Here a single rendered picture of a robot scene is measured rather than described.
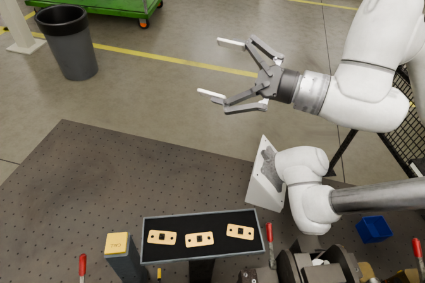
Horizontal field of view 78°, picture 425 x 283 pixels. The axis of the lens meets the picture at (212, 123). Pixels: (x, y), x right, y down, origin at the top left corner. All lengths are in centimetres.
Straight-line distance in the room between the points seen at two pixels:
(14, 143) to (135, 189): 177
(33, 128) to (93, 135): 137
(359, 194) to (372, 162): 183
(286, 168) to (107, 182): 95
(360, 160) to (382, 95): 235
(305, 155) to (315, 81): 72
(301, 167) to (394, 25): 81
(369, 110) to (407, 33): 15
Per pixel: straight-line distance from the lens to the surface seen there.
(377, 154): 308
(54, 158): 179
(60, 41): 326
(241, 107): 59
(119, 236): 92
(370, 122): 60
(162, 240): 88
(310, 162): 126
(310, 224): 125
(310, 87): 58
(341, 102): 58
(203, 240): 88
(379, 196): 113
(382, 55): 59
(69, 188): 163
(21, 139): 307
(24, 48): 443
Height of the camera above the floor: 199
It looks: 46 degrees down
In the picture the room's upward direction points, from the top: 5 degrees clockwise
